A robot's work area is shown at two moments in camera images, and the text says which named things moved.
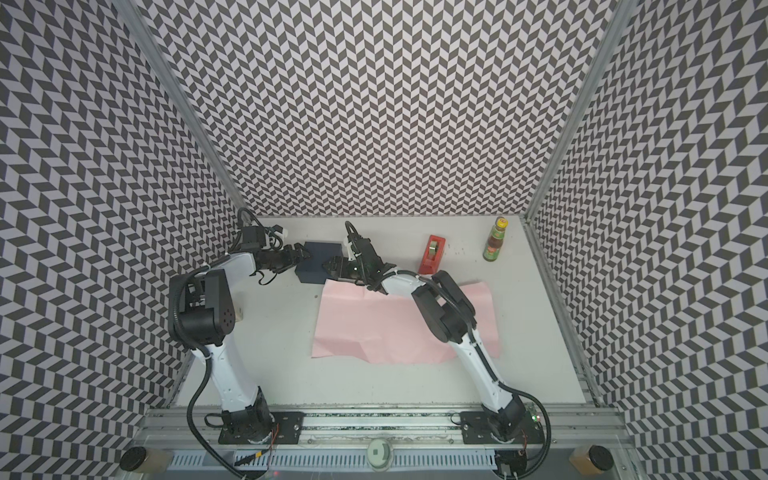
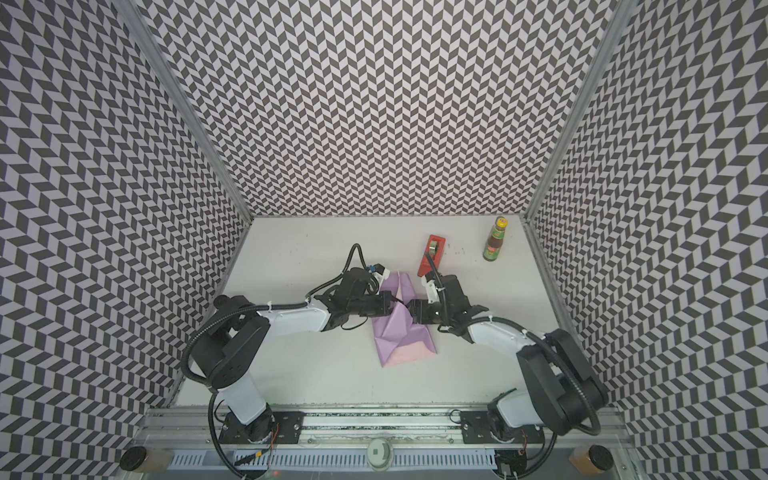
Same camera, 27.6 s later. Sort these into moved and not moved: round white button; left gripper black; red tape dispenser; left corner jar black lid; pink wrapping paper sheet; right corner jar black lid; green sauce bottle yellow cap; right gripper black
Moved: left gripper black; right gripper black; pink wrapping paper sheet
Not moved: right corner jar black lid; left corner jar black lid; red tape dispenser; round white button; green sauce bottle yellow cap
